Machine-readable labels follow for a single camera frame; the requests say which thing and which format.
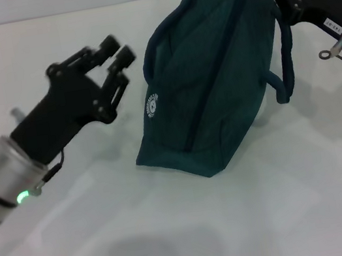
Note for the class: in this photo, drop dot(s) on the dark teal zipper bag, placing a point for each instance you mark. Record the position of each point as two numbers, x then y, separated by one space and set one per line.
208 78

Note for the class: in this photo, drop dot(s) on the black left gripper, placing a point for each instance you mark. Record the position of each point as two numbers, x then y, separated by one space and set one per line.
64 103

